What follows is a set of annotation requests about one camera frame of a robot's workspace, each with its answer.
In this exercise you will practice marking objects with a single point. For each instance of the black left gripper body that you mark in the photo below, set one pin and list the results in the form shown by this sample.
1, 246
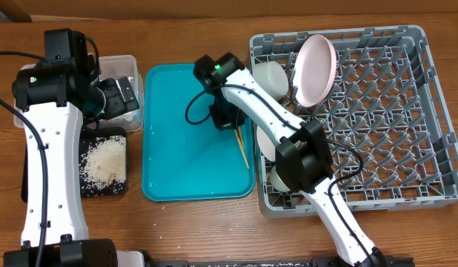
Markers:
115, 103

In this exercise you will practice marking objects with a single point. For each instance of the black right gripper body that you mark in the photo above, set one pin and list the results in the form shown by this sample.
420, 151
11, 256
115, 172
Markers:
226, 115

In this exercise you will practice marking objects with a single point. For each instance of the wooden chopstick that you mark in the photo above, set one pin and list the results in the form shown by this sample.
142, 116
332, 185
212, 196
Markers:
240, 140
244, 158

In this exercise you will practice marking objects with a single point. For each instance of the small white bowl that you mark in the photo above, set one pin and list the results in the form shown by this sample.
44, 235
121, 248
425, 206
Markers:
265, 144

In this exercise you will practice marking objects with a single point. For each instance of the grey bowl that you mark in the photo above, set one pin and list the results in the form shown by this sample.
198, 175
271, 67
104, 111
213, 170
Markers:
272, 78

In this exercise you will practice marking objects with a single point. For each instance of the pile of rice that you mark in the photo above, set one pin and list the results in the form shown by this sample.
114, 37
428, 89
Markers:
105, 162

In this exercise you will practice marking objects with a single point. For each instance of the white paper cup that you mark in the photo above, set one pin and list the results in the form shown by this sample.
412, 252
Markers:
277, 182

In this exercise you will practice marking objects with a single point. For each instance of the large white plate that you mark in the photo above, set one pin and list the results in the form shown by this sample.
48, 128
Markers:
315, 69

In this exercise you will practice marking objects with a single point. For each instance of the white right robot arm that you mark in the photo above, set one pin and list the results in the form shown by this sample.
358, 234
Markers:
302, 154

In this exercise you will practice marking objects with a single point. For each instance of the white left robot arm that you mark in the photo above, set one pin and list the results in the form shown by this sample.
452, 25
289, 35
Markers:
55, 232

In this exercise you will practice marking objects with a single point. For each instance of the grey dishwasher rack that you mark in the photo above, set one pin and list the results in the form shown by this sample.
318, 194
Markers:
393, 143

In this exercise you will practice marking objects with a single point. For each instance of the clear plastic bin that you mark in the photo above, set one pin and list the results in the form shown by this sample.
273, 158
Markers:
118, 70

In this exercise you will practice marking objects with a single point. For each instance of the teal plastic tray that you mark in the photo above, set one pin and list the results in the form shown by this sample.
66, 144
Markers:
184, 157

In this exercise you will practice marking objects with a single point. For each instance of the black tray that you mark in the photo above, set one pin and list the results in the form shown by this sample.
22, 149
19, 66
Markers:
86, 138

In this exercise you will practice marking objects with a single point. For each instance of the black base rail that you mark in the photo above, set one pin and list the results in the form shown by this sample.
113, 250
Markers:
315, 262

